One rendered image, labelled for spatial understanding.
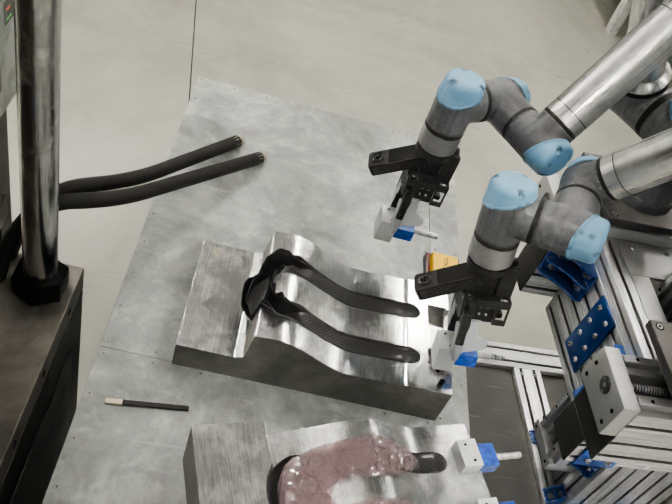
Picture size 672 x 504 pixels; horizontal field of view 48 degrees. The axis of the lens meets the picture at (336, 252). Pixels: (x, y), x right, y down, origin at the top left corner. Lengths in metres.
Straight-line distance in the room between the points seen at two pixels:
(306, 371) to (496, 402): 1.09
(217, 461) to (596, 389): 0.72
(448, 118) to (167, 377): 0.67
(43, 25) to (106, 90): 2.19
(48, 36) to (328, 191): 0.87
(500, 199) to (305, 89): 2.44
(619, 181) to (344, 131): 0.91
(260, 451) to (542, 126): 0.72
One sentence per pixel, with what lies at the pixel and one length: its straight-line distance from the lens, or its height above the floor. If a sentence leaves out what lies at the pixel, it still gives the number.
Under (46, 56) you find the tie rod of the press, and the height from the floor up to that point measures 1.31.
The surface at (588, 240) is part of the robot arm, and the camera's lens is 1.19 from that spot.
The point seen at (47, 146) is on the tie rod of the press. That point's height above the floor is 1.15.
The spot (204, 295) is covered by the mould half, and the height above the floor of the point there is 0.86.
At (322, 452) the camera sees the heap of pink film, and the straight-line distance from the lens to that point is 1.25.
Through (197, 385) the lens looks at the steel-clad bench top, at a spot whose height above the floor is 0.80.
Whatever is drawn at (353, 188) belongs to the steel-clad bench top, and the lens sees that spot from 1.84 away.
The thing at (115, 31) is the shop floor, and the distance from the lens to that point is 3.66.
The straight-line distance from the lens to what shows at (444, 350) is 1.38.
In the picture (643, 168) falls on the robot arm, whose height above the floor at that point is 1.36.
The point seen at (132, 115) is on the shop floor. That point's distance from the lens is 3.18.
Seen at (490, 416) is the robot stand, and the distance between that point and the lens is 2.32.
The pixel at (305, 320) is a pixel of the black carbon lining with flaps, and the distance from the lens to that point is 1.37.
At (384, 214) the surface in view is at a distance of 1.56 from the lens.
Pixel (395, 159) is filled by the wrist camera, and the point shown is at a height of 1.10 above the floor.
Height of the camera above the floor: 1.96
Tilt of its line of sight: 44 degrees down
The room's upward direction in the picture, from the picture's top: 22 degrees clockwise
